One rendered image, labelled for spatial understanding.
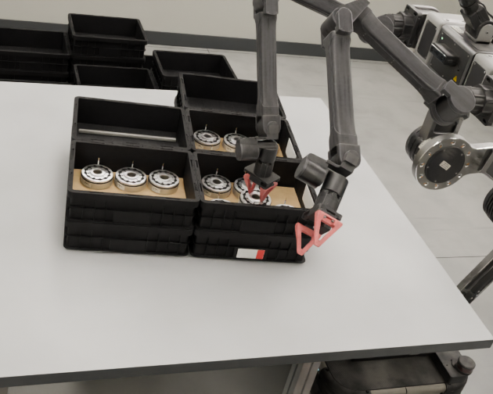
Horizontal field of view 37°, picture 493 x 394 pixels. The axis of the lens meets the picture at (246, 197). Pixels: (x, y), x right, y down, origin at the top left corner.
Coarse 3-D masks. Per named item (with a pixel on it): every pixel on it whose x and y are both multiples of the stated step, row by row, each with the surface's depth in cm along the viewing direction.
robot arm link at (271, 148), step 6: (258, 144) 226; (264, 144) 227; (270, 144) 227; (276, 144) 229; (264, 150) 226; (270, 150) 226; (276, 150) 227; (258, 156) 229; (264, 156) 227; (270, 156) 227; (264, 162) 228; (270, 162) 229
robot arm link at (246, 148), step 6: (270, 126) 224; (276, 126) 225; (270, 132) 224; (276, 132) 225; (240, 138) 225; (246, 138) 225; (252, 138) 225; (258, 138) 225; (264, 138) 226; (270, 138) 225; (276, 138) 226; (240, 144) 224; (246, 144) 225; (252, 144) 225; (240, 150) 224; (246, 150) 224; (252, 150) 224; (258, 150) 225; (240, 156) 224; (246, 156) 225; (252, 156) 225
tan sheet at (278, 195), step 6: (276, 186) 264; (270, 192) 259; (276, 192) 260; (282, 192) 261; (288, 192) 262; (294, 192) 263; (210, 198) 249; (228, 198) 251; (234, 198) 252; (276, 198) 257; (282, 198) 258; (288, 198) 259; (294, 198) 260; (276, 204) 254; (288, 204) 256; (294, 204) 256
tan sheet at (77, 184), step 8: (80, 176) 244; (80, 184) 240; (112, 184) 244; (120, 192) 241; (128, 192) 242; (136, 192) 243; (144, 192) 244; (152, 192) 245; (176, 192) 248; (184, 192) 249
